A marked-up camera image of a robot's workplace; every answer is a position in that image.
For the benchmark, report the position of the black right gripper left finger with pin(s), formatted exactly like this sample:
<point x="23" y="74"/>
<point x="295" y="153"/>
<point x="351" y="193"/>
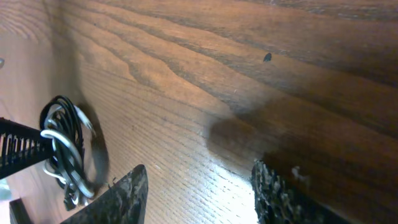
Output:
<point x="124" y="202"/>

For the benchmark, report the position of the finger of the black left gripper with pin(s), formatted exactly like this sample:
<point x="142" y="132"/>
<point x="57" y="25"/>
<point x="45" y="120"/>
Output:
<point x="21" y="147"/>

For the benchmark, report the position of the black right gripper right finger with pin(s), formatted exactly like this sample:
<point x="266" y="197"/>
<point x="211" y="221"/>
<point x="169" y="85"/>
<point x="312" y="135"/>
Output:
<point x="277" y="201"/>

